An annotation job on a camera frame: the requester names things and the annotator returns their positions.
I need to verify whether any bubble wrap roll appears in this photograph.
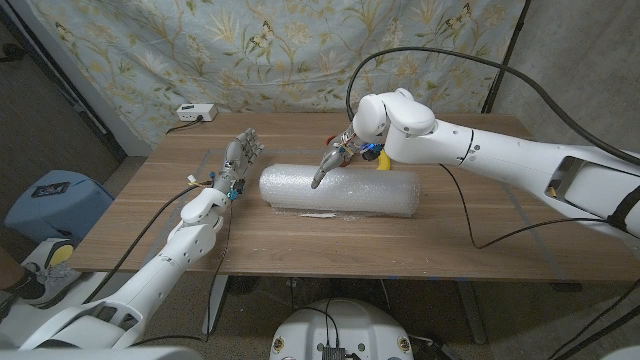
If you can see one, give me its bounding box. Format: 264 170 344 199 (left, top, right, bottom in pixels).
257 163 422 218

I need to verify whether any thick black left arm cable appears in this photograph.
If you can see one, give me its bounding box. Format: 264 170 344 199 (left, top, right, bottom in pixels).
82 183 214 304

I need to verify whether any grey table leg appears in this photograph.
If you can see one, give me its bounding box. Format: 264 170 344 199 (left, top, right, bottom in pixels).
202 274 231 335
457 280 489 345

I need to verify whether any white power strip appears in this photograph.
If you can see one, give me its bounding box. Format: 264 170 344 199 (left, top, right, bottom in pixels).
176 103 219 123

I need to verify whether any black backdrop stand pole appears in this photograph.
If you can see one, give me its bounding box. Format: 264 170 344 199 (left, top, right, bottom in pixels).
481 0 531 114

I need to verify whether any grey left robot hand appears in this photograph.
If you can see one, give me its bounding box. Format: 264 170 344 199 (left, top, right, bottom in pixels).
212 127 265 196

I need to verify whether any grey white sneaker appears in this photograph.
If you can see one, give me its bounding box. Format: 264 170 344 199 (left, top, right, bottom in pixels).
17 259 84 309

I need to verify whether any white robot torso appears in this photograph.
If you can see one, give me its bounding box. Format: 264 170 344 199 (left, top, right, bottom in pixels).
269 298 415 360

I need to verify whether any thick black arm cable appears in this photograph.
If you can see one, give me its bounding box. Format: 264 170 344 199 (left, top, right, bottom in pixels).
82 183 214 304
345 46 640 166

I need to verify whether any black power strip cord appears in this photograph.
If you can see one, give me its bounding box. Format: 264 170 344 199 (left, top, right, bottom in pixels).
166 116 204 135

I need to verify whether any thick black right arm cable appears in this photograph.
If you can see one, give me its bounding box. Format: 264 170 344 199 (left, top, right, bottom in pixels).
345 46 640 166

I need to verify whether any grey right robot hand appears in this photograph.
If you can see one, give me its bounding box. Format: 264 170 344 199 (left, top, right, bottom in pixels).
310 127 364 190

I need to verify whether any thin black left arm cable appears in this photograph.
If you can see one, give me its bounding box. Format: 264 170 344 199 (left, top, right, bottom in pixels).
132 199 236 346

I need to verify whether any person bare lower leg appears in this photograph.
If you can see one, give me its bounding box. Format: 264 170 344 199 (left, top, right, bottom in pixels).
0 249 26 296

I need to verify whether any floral printed backdrop cloth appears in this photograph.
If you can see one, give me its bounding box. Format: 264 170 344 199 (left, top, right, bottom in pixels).
27 0 529 149

